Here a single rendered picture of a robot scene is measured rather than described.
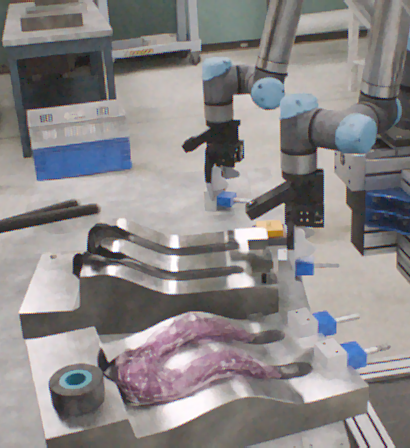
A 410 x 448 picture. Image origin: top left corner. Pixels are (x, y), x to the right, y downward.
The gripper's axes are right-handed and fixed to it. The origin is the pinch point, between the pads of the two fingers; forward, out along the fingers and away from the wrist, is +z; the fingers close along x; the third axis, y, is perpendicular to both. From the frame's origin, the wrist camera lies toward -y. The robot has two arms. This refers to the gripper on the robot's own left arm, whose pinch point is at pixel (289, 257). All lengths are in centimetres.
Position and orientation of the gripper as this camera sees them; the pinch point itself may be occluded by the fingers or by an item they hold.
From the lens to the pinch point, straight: 159.4
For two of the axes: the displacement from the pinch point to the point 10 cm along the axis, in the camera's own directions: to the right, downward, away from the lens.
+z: 0.6, 9.1, 4.1
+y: 9.9, -0.1, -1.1
